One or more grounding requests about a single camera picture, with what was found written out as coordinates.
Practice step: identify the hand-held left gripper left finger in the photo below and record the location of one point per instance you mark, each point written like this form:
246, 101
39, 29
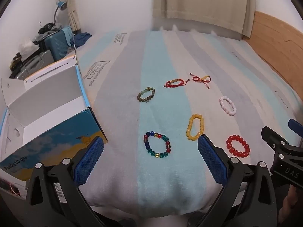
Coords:
88, 160

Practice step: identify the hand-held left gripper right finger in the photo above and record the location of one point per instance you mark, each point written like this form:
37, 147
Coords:
213, 160

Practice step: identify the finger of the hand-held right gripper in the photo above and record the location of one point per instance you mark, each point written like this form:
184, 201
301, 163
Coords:
268, 134
296, 126

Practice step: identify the white printed cardboard box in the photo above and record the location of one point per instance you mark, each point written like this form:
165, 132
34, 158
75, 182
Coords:
54, 99

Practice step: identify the person's right hand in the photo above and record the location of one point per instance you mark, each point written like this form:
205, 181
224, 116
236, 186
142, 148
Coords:
290, 198

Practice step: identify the dark plastic-wrapped bundle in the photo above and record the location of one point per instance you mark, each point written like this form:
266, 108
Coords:
6, 185

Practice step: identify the wooden headboard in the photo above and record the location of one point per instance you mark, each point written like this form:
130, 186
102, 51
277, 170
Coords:
272, 35

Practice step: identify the grey suitcase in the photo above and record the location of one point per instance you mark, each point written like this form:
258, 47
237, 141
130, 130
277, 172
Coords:
35, 62

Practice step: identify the teal suitcase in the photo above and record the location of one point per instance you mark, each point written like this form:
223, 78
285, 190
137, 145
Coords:
58, 43

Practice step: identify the dark blue clothes pile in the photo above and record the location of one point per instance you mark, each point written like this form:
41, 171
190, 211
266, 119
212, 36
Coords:
81, 37

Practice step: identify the black and gold box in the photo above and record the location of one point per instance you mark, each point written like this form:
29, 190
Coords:
15, 59

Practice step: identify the white plastic bag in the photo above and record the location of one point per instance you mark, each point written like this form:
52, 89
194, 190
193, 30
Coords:
27, 46

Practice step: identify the light blue towel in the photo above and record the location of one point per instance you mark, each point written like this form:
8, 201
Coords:
67, 32

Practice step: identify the black items on suitcase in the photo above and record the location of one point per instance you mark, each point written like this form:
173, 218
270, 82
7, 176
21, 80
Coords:
48, 27

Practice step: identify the wide beige curtain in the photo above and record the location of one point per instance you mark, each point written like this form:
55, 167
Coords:
201, 0

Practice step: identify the tied beige curtain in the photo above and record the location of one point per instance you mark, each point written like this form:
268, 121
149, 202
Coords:
71, 4

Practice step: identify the blue desk lamp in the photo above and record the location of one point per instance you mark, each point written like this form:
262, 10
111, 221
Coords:
62, 4

